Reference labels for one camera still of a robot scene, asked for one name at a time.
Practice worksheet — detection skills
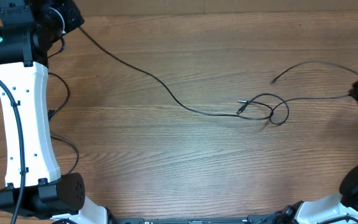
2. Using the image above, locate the black USB cable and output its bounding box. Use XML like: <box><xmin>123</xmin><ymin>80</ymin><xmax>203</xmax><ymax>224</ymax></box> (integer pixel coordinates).
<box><xmin>47</xmin><ymin>72</ymin><xmax>80</xmax><ymax>175</ymax></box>

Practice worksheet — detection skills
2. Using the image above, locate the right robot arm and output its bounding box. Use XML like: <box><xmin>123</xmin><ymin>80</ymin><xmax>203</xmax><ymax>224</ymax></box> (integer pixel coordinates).
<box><xmin>260</xmin><ymin>165</ymin><xmax>358</xmax><ymax>223</ymax></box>

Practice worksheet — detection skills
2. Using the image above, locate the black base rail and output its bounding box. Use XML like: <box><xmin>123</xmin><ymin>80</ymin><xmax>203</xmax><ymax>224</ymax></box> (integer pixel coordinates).
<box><xmin>115</xmin><ymin>213</ymin><xmax>276</xmax><ymax>224</ymax></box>

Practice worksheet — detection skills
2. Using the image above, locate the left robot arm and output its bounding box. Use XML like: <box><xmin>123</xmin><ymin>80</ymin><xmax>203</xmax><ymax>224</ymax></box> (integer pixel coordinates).
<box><xmin>0</xmin><ymin>0</ymin><xmax>114</xmax><ymax>223</ymax></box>

